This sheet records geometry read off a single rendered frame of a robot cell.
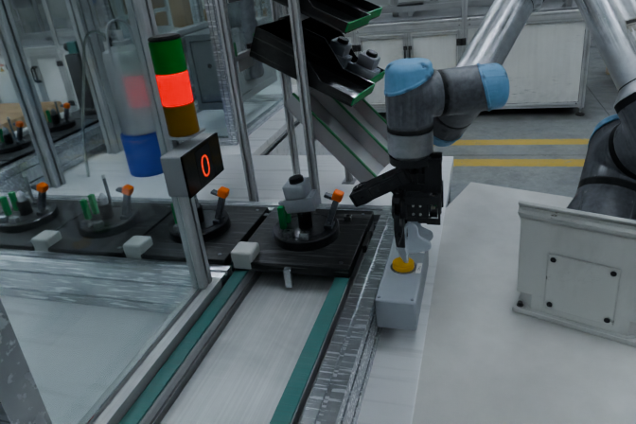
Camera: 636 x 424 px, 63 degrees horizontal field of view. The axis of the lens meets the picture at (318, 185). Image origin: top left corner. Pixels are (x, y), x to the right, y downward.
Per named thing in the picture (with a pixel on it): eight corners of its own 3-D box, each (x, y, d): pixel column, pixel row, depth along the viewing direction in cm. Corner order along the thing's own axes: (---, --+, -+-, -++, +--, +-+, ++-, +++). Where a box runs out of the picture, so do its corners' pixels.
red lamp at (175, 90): (199, 97, 85) (193, 68, 83) (184, 106, 81) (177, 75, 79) (172, 98, 87) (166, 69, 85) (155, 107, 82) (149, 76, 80)
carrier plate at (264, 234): (374, 219, 118) (373, 210, 117) (349, 278, 97) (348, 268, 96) (274, 214, 125) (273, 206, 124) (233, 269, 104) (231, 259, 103)
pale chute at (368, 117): (393, 148, 148) (403, 137, 145) (377, 165, 137) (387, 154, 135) (324, 78, 149) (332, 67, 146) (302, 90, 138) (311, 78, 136)
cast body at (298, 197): (321, 202, 109) (313, 170, 106) (315, 211, 105) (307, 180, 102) (285, 205, 112) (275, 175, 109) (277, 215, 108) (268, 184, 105)
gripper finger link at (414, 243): (431, 273, 92) (430, 226, 88) (397, 271, 94) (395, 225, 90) (432, 263, 95) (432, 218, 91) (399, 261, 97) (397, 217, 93)
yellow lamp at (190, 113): (204, 127, 87) (199, 98, 85) (190, 137, 83) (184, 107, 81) (179, 128, 89) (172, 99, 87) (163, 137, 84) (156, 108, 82)
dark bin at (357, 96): (372, 92, 128) (382, 64, 124) (351, 107, 117) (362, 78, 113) (276, 45, 134) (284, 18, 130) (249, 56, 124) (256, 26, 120)
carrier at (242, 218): (269, 214, 126) (261, 166, 121) (225, 269, 105) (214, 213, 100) (181, 210, 133) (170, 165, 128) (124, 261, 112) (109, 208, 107)
